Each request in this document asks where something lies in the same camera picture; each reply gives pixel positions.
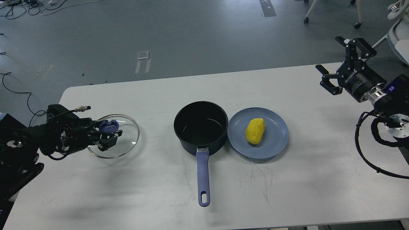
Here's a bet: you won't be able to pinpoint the blue plate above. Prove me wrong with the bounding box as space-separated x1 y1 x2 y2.
228 107 289 159

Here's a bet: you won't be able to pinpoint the dark blue saucepan purple handle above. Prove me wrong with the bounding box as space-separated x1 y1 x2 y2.
173 101 229 207

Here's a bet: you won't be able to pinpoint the tangle of floor cables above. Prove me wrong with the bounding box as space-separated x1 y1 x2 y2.
0 0 106 20

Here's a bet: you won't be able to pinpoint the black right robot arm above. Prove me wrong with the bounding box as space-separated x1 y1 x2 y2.
316 36 409 179

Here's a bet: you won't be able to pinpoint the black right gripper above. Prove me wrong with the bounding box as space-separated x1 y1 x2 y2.
315 36 387 103

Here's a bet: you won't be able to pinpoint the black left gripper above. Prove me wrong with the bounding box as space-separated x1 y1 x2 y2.
40 118 123 156

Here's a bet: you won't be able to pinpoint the white office chair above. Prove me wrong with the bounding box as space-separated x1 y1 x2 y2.
372 0 409 66

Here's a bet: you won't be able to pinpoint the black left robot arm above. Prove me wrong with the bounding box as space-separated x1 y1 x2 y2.
0 104 123 200

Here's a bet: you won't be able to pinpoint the white chair legs with casters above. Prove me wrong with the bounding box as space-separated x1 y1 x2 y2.
303 0 363 29

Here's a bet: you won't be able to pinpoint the black box at left edge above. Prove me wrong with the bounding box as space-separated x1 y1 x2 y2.
0 113 26 128

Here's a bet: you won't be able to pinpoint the glass pot lid purple knob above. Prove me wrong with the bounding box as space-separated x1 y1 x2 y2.
87 114 140 159

